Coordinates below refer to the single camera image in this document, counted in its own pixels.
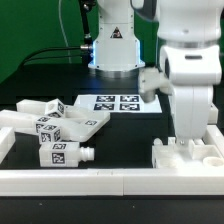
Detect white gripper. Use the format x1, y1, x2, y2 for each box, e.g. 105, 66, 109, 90
138, 67, 172, 103

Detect white chair seat part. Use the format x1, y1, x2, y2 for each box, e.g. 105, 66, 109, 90
152, 137, 224, 169

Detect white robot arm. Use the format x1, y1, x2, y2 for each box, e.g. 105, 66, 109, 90
81, 0, 224, 140

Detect white flat chair panel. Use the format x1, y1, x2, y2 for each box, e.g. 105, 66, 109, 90
59, 105, 111, 143

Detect white chair back long part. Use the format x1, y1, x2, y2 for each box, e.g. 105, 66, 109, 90
0, 109, 54, 134

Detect white marker sheet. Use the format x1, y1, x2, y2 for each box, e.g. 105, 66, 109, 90
75, 94, 162, 113

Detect black cables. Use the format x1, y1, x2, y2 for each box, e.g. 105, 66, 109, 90
20, 0, 94, 67

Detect white right rail block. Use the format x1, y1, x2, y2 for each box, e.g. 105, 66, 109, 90
203, 125, 224, 157

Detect white rail block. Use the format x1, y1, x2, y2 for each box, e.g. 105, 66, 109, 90
203, 125, 224, 157
0, 127, 15, 164

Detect grey thin cable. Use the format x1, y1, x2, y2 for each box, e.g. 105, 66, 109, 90
58, 0, 73, 64

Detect white left rail block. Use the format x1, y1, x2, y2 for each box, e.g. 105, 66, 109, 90
0, 127, 15, 164

